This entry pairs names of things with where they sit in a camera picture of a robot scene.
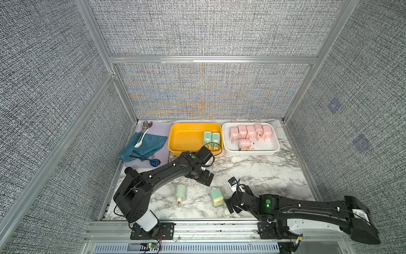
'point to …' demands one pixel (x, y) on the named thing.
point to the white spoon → (140, 143)
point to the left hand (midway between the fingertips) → (206, 179)
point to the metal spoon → (146, 124)
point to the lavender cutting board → (162, 129)
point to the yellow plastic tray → (183, 137)
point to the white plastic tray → (270, 147)
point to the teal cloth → (148, 148)
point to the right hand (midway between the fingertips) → (230, 193)
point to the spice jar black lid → (129, 171)
